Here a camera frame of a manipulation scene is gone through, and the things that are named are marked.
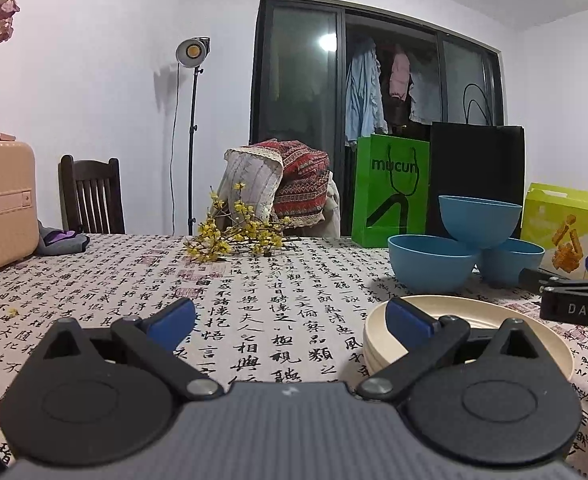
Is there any cream plate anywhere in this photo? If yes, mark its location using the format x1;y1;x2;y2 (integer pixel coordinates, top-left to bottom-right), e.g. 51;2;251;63
363;295;574;380
362;346;382;375

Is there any blue bowl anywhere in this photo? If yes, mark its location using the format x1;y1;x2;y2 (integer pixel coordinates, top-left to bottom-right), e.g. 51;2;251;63
477;238;546;287
438;195;522;249
387;234;480;294

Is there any blue bowl top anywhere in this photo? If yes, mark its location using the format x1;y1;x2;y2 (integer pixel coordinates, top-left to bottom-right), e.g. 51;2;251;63
438;195;522;249

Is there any yellow-green snack box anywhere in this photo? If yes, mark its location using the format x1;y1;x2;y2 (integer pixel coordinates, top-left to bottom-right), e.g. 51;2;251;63
521;183;588;280

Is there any calligraphy print tablecloth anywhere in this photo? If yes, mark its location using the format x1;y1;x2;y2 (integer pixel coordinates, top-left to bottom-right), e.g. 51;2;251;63
0;235;588;479

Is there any yellow flower branch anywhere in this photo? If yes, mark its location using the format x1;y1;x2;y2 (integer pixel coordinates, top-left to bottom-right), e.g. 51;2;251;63
183;192;292;263

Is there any grey purple cloth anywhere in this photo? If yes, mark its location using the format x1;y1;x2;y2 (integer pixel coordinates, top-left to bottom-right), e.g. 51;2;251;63
34;223;90;256

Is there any green paper bag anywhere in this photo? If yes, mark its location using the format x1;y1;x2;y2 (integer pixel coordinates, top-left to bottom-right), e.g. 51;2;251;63
351;134;429;248

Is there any dark wooden chair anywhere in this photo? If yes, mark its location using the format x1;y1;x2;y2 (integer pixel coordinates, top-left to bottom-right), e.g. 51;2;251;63
58;155;126;234

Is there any black paper bag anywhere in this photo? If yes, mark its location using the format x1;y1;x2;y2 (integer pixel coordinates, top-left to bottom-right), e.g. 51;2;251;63
425;82;526;240

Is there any pink small suitcase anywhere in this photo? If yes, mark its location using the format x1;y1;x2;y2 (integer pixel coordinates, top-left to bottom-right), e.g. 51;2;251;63
0;132;40;269

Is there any patterned blanket on chair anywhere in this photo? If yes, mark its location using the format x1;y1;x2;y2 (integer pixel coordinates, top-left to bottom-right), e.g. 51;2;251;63
217;139;341;238

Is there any hanging light blue shirt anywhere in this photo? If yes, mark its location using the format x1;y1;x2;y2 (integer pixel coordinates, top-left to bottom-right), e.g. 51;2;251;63
345;37;388;143

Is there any hanging pink garment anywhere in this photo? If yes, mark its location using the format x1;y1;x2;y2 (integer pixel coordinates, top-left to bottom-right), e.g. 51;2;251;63
389;50;411;102

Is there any dark framed glass door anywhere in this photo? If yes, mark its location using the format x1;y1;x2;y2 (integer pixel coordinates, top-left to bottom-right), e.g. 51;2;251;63
251;0;504;234

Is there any studio light on stand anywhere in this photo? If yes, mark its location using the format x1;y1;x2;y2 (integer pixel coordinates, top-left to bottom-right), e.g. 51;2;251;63
175;36;211;235

